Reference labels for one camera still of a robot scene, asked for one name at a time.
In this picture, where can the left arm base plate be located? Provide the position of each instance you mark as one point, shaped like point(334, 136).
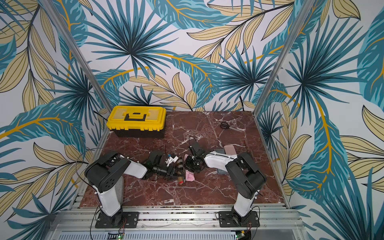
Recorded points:
point(117, 220)

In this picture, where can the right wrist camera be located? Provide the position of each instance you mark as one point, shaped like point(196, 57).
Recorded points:
point(197, 151)

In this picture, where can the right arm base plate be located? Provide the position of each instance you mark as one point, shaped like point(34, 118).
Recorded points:
point(231, 219)

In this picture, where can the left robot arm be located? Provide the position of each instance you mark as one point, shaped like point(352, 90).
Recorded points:
point(105, 175)

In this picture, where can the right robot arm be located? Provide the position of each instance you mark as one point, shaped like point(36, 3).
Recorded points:
point(243, 171)

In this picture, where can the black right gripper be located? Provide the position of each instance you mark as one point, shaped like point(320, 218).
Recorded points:
point(195, 162)

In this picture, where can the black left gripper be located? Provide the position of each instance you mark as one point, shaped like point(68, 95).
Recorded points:
point(171, 173)

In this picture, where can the pink microfibre cloth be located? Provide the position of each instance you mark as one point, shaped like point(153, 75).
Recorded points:
point(189, 175)

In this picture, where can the aluminium front rail frame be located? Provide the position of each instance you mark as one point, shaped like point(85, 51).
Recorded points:
point(204, 222)

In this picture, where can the tan round object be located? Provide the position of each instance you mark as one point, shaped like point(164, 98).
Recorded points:
point(180, 172)

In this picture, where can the yellow black toolbox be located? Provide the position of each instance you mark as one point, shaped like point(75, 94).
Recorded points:
point(138, 122)

